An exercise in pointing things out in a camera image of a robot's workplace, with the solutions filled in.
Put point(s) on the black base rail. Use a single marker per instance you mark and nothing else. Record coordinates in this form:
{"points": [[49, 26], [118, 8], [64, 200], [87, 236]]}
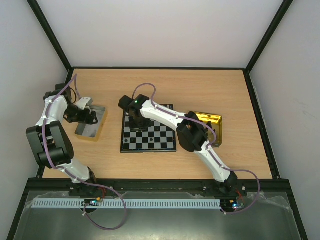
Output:
{"points": [[203, 187]]}

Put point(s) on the silver gold tin lid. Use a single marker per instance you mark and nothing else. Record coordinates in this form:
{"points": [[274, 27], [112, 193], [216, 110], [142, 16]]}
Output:
{"points": [[92, 132]]}

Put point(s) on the black silver chess board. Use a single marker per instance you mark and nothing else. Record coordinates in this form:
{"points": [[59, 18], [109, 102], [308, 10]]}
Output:
{"points": [[157, 138]]}

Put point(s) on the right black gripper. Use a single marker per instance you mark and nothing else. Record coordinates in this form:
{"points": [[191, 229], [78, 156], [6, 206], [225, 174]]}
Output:
{"points": [[139, 122]]}

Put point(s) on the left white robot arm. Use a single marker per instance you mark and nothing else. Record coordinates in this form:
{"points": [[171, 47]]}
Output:
{"points": [[50, 143]]}

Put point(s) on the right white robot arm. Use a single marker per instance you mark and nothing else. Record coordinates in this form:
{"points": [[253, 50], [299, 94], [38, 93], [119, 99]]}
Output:
{"points": [[191, 133]]}

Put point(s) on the white slotted cable duct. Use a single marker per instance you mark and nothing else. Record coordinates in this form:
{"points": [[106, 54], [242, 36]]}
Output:
{"points": [[69, 203]]}

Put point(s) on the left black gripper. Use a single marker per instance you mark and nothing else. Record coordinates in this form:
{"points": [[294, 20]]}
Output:
{"points": [[83, 119]]}

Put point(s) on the gold tin with black pieces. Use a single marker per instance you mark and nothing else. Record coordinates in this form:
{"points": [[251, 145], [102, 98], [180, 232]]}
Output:
{"points": [[216, 123]]}

